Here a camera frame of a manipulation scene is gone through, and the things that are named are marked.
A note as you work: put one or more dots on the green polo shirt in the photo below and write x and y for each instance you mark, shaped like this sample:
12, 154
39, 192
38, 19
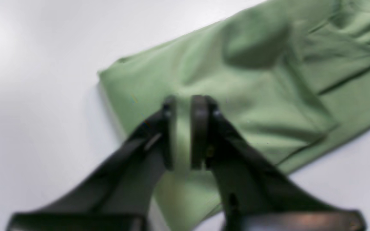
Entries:
292, 76

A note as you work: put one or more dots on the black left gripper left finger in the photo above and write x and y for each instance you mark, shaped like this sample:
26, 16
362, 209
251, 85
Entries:
116, 196

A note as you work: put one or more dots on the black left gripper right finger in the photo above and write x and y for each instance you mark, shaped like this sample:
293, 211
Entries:
255, 195

